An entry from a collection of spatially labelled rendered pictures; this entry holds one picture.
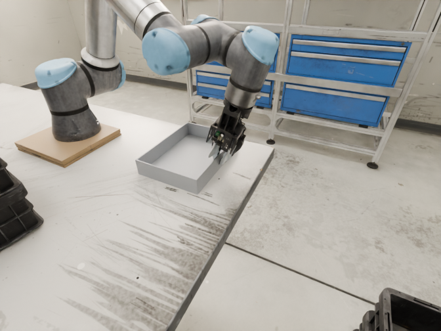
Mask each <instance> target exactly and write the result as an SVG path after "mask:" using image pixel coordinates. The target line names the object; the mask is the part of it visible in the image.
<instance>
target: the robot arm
mask: <svg viewBox="0 0 441 331"><path fill-rule="evenodd" d="M117 16H119V17H120V18H121V19H122V21H124V23H126V25H128V27H129V28H130V29H131V30H132V31H133V32H134V33H135V34H136V35H137V37H138V38H139V39H140V40H141V41H142V54H143V57H144V58H145V59H146V61H147V65H148V67H149V68H150V69H151V71H153V72H154V73H156V74H158V75H161V76H168V75H173V74H179V73H182V72H184V71H185V70H188V69H191V68H194V67H196V66H201V65H203V64H207V63H210V62H213V61H216V62H218V63H220V64H222V65H223V66H225V67H227V68H229V69H231V70H232V72H231V75H230V79H229V80H228V85H227V87H226V91H225V94H224V95H225V97H224V101H223V104H224V105H225V107H224V109H223V111H222V115H221V116H220V117H219V118H218V119H217V120H216V121H215V122H214V123H213V124H212V125H211V126H210V130H209V134H208V136H207V140H206V142H208V141H209V139H210V138H211V137H212V138H211V140H212V142H213V143H212V146H211V148H212V149H211V151H210V153H209V155H208V157H209V158H210V157H212V156H213V159H215V158H216V157H217V155H218V154H219V153H220V151H221V150H223V151H224V154H223V157H222V158H221V159H220V162H219V165H221V164H224V163H225V162H227V161H228V160H229V159H230V158H231V157H233V155H234V154H235V153H236V152H237V151H238V150H239V149H240V148H241V147H242V146H243V143H244V139H245V137H246V135H244V131H245V130H246V127H245V123H243V122H242V119H244V118H246V119H248V117H249V115H250V113H251V111H252V109H253V107H254V105H255V103H256V101H257V99H260V98H261V96H260V95H258V94H259V93H260V91H261V89H262V87H263V84H264V81H265V79H266V77H267V74H268V72H269V69H270V67H271V65H272V64H273V62H274V57H275V54H276V51H277V49H278V45H279V39H278V36H277V35H276V34H274V33H272V32H271V31H269V30H266V29H263V28H261V27H258V26H248V27H246V29H245V31H244V32H240V31H238V30H236V29H234V28H232V27H230V26H228V25H226V24H224V23H222V22H221V21H219V20H218V19H216V18H214V17H210V16H207V15H204V14H201V15H199V16H197V18H196V19H193V21H192V23H191V24H190V25H186V26H183V25H182V24H181V23H180V22H179V21H178V20H177V19H176V18H175V17H174V16H173V14H172V13H171V12H170V11H169V10H168V9H167V8H166V7H165V5H164V4H163V3H162V2H161V1H160V0H85V34H86V47H85V48H83V49H82V50H81V61H78V62H75V61H74V60H73V59H71V58H60V59H54V60H50V61H47V62H44V63H42V64H40V65H39V66H38V67H37V68H36V69H35V76H36V79H37V84H38V86H39V87H40V89H41V92H42V94H43V96H44V99H45V102H46V103H47V106H48V108H49V111H50V113H51V122H52V133H53V136H54V138H55V139H56V140H58V141H61V142H68V143H69V142H77V141H82V140H85V139H89V138H91V137H93V136H95V135H96V134H98V133H99V132H100V130H101V126H100V122H99V120H98V119H97V118H96V116H95V115H94V114H93V112H92V111H91V109H90V108H89V104H88V102H87V99H88V98H91V97H94V96H97V95H101V94H103V93H107V92H110V91H115V90H116V89H119V88H120V87H122V86H123V84H124V83H125V78H126V73H125V70H124V65H123V63H122V61H121V60H120V59H119V57H118V55H117V54H116V33H117ZM241 118H242V119H241ZM210 133H211V134H210ZM209 135H210V136H209ZM221 147H222V148H221Z"/></svg>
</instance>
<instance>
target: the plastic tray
mask: <svg viewBox="0 0 441 331"><path fill-rule="evenodd" d="M209 130H210V127H207V126H204V125H198V124H195V123H190V122H186V123H185V124H184V125H182V126H181V127H180V128H178V129H177V130H176V131H174V132H173V133H171V134H170V135H169V136H167V137H166V138H164V139H163V140H162V141H160V142H159V143H157V145H155V146H153V147H152V148H151V149H149V150H148V151H147V152H145V153H144V154H143V155H141V156H140V157H138V158H137V159H136V160H135V162H136V167H137V170H138V174H139V175H143V176H145V177H149V178H151V179H154V180H157V181H160V182H162V183H165V184H168V185H171V186H174V187H177V188H180V189H182V190H185V191H188V192H191V193H194V194H199V193H200V191H201V190H202V189H203V188H204V186H205V185H206V184H207V183H208V182H209V181H210V180H211V178H212V177H213V176H214V174H216V172H217V171H218V170H219V169H220V168H221V166H222V165H223V164H221V165H219V162H220V160H221V158H222V157H223V154H224V151H223V150H220V153H219V154H218V155H217V157H216V158H215V159H213V156H212V157H210V158H209V157H208V155H209V153H210V151H211V149H212V148H211V146H212V143H213V142H212V140H211V138H212V137H211V138H210V139H209V141H208V142H206V140H207V136H208V134H209Z"/></svg>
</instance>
